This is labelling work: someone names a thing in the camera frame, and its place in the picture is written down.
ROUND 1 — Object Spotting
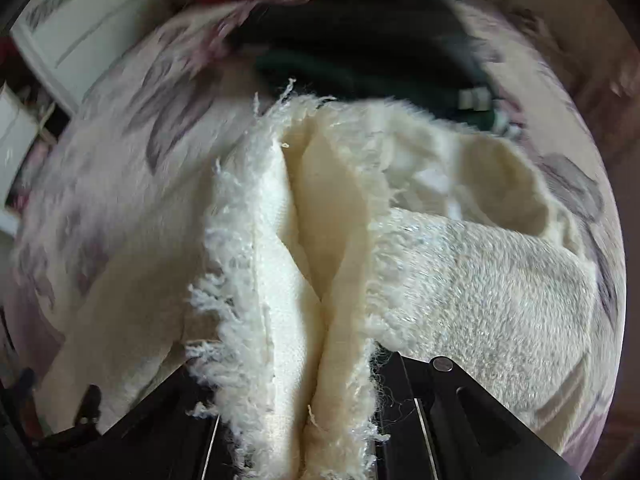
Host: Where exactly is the white wardrobe cabinet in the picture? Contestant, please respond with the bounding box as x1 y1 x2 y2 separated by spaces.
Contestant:
0 0 177 221

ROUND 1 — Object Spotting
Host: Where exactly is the dark green black garment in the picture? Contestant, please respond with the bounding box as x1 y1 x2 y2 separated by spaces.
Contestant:
228 0 511 136

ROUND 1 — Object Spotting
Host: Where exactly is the floral purple white bed blanket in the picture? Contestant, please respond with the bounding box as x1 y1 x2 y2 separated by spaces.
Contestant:
4 0 626 470

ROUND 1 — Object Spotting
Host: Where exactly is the white fluffy knit garment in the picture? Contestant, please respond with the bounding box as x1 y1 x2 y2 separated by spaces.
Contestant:
188 93 597 479

